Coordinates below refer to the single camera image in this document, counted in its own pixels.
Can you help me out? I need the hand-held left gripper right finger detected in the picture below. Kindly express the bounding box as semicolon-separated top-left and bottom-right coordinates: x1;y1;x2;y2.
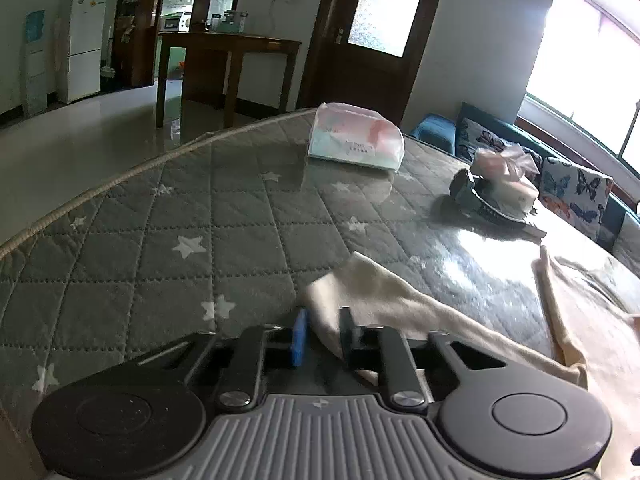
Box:
338;307;502;412

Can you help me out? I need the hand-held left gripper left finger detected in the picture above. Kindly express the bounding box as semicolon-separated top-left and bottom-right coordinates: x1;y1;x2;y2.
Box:
136;308;308;412

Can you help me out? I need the cream cloth towel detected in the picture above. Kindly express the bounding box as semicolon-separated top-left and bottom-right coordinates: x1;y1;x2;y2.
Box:
299;245;640;480

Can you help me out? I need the pink white tissue pack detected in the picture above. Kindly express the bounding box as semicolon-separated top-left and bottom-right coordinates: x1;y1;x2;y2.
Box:
306;102;406;173

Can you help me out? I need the blue sofa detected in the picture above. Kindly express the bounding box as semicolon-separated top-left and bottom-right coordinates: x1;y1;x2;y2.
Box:
410;102;640;266

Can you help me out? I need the butterfly print cushion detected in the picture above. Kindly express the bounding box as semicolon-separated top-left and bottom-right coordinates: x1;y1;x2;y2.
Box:
539;157;615;242
457;103;507;162

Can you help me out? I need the dark wooden door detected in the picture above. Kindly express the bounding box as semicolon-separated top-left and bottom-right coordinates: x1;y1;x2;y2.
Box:
298;0;452;132

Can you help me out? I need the grey cushion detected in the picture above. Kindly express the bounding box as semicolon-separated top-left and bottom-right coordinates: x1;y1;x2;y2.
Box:
611;212;640;267

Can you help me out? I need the wooden side table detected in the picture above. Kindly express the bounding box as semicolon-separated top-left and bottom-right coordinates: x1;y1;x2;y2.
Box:
155;30;304;130

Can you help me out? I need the green container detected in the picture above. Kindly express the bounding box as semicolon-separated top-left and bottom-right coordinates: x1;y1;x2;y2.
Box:
220;10;249;34

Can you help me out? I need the dark wooden shelf cabinet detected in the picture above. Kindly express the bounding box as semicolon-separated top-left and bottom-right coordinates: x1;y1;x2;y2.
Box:
112;0;170;87

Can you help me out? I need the window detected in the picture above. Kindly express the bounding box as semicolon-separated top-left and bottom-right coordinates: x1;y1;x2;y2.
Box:
519;0;640;181

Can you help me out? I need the white refrigerator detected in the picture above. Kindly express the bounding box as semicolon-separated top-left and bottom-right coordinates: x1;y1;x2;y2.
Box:
56;0;109;105

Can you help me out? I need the water dispenser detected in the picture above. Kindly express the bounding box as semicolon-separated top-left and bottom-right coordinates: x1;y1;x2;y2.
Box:
20;9;52;117

